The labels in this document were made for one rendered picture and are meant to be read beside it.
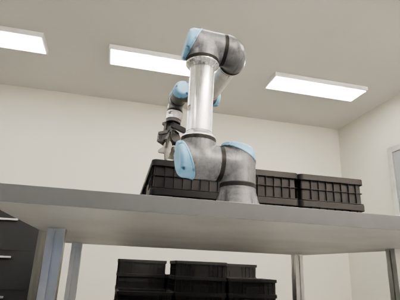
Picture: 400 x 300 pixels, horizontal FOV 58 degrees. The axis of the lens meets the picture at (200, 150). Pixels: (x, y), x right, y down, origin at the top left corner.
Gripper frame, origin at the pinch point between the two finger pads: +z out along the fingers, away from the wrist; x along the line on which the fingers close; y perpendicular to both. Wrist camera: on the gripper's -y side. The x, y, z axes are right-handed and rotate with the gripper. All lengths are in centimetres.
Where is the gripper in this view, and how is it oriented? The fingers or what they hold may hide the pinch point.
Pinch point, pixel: (171, 160)
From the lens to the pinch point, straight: 162.0
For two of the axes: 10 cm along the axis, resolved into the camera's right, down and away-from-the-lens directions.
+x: -5.2, -3.9, -7.6
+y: -8.5, 1.3, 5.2
